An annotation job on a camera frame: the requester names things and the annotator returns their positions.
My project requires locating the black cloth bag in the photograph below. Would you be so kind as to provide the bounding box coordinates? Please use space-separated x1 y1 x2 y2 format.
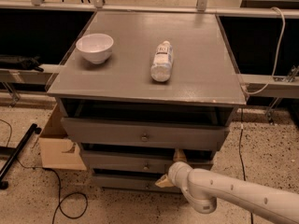
0 55 44 72

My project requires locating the metal frame rail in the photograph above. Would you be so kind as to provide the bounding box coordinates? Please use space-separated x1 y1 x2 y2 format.
0 0 299 20

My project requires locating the white ceramic bowl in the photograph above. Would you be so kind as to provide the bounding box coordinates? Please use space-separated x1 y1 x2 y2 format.
76 34 114 64

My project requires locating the black floor cable left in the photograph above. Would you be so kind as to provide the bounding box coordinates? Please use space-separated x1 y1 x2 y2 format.
0 119 89 224

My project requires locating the clear plastic bottle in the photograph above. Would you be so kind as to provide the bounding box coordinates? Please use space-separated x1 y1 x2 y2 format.
150 41 174 82

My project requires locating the grey top drawer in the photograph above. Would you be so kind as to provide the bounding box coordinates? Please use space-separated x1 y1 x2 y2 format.
61 118 229 151

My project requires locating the grey drawer cabinet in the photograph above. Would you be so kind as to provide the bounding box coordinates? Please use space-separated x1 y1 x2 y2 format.
46 10 247 196

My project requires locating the black floor cable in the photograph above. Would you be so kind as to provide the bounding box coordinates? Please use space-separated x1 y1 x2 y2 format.
0 119 89 224
237 107 255 224

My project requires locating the black floor cable right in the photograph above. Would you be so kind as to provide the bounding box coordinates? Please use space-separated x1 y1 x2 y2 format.
237 107 255 224

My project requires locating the grey bottom drawer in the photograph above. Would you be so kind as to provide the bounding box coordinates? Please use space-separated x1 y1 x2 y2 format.
93 175 181 193

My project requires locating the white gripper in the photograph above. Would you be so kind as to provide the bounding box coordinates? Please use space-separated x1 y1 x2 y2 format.
155 148 192 190

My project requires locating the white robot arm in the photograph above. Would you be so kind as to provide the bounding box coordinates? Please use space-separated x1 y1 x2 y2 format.
155 148 299 224

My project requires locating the cardboard box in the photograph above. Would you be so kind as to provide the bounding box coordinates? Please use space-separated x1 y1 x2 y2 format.
38 105 87 171

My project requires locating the black metal stand leg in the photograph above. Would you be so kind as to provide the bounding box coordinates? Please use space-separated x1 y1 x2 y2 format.
0 123 41 190

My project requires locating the grey drawer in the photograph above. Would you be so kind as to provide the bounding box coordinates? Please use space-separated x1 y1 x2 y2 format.
93 175 181 193
61 118 229 151
81 148 212 177

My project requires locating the white hanging cable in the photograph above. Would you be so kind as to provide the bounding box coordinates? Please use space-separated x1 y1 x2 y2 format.
241 7 287 96

